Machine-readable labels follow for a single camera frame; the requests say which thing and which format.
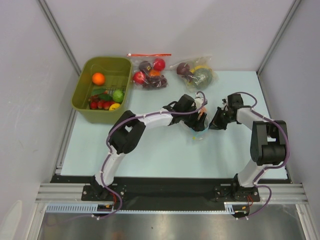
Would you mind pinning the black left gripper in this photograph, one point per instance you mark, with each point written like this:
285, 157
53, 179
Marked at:
197, 125

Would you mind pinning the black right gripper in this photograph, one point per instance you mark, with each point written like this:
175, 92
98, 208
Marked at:
219, 119

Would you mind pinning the clear zip top bag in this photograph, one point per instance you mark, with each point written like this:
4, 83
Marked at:
196, 136

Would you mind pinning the green fake fruit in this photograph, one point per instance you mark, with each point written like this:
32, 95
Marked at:
118, 96

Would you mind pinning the yellow fake lemon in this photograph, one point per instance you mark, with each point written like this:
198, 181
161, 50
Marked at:
114, 106

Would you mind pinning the orange fake fruit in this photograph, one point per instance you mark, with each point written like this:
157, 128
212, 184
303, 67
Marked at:
98, 79
201, 112

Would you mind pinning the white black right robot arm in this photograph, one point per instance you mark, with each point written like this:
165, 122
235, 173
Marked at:
269, 144

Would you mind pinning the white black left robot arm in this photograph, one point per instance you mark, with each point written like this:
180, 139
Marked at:
125, 135

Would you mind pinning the clear bag with melon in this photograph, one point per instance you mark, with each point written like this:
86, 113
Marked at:
196, 73

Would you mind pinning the red zip bag of food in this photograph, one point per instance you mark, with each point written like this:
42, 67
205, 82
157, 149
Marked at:
148, 70

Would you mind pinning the red fake strawberries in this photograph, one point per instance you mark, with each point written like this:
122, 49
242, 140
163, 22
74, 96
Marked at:
100, 99

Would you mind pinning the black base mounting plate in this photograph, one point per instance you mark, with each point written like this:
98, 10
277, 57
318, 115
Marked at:
142, 180

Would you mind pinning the olive green plastic bin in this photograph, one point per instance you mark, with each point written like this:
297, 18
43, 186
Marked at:
118, 74

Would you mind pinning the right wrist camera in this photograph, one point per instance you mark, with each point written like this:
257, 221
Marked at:
225, 105

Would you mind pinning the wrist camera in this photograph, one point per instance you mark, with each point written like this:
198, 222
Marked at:
200, 100
225, 105

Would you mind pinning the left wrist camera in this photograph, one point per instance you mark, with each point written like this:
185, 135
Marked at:
200, 100

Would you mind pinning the white cable duct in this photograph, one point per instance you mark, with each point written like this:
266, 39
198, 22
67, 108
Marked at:
107, 207

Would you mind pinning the aluminium frame rail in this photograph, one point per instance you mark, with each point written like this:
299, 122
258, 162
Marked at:
80, 192

